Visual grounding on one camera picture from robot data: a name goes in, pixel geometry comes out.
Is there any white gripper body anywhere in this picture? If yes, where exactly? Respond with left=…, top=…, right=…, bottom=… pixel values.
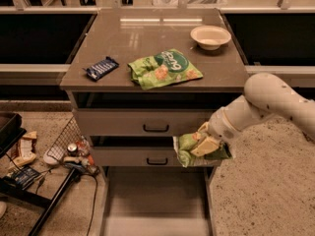
left=208, top=107, right=241, bottom=145

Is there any green jalapeno chip bag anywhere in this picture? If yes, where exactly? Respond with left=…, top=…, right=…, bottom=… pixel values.
left=173, top=132, right=232, bottom=167

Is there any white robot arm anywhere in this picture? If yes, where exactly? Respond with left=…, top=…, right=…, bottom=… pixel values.
left=192, top=73, right=315, bottom=157

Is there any large green snack bag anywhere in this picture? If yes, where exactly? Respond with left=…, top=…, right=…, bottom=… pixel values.
left=128, top=49, right=203, bottom=90

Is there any grey drawer cabinet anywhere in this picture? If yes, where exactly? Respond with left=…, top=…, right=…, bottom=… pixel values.
left=59, top=7, right=255, bottom=236

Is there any open bottom drawer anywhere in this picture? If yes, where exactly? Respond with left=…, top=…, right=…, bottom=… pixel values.
left=101, top=166, right=215, bottom=236

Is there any white paper bowl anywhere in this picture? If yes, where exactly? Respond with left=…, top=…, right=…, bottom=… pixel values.
left=190, top=26, right=231, bottom=50

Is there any blue candy bar wrapper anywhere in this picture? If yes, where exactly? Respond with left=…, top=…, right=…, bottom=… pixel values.
left=85, top=56, right=119, bottom=81

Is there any soda can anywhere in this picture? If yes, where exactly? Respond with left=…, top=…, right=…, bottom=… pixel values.
left=67, top=143, right=78, bottom=156

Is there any white red snack box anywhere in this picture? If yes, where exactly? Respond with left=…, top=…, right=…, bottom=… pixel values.
left=10, top=131, right=37, bottom=168

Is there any blue packet on floor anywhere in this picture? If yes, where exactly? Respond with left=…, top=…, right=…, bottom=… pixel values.
left=7, top=166, right=40, bottom=190

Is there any middle drawer with black handle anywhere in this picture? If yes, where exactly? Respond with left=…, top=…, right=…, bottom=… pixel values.
left=89, top=146, right=226, bottom=168

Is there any drawer with black handle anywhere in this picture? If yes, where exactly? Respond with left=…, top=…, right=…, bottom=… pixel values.
left=89, top=146, right=226, bottom=168
left=73, top=109, right=213, bottom=137

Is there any top drawer with black handle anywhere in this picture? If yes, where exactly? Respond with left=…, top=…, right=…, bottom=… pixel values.
left=73, top=109, right=213, bottom=137

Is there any black power cable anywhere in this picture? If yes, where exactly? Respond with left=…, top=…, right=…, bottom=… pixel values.
left=86, top=174, right=99, bottom=236

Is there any wire mesh basket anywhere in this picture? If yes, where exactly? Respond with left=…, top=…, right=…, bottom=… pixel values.
left=43, top=117, right=99, bottom=175

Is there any black cart frame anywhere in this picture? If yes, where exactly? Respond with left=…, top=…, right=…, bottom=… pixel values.
left=0, top=112, right=80, bottom=236

